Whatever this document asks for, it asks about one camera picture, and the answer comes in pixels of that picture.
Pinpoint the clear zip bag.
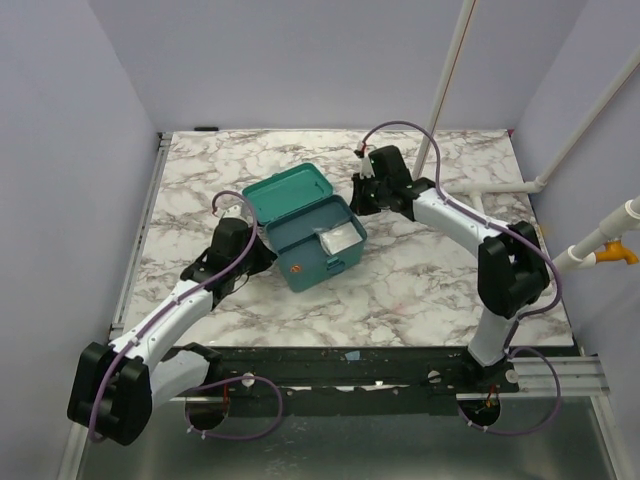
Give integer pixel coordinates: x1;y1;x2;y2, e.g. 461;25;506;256
315;222;363;255

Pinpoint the teal divided tray insert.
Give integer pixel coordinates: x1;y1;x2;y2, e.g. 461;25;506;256
264;195;367;292

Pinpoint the teal medicine kit box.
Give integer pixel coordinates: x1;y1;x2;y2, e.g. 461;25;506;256
242;163;367;293

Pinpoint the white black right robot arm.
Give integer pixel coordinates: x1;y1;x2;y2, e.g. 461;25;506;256
350;145;550;392

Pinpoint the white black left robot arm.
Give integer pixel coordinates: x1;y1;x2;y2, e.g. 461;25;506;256
67;218;275;446

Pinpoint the yellow pipe fitting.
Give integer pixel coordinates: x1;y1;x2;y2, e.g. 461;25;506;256
595;239;639;265

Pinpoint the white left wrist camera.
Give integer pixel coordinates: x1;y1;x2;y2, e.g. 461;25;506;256
224;205;250;223

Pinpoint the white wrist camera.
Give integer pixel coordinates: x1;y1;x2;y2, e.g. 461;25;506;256
354;142;375;179
224;205;250;223

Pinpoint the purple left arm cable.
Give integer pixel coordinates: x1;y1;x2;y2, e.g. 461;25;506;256
87;190;285;444

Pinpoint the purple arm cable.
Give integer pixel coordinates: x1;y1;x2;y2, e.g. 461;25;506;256
87;190;285;444
355;119;566;436

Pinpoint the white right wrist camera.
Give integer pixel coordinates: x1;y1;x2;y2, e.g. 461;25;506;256
354;142;375;179

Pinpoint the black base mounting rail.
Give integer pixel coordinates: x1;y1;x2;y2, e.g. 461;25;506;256
164;344;586;416

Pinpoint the white PVC pipe frame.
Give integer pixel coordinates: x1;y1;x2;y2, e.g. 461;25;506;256
434;1;639;272

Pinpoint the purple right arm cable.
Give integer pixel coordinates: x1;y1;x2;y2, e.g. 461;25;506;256
355;119;566;436

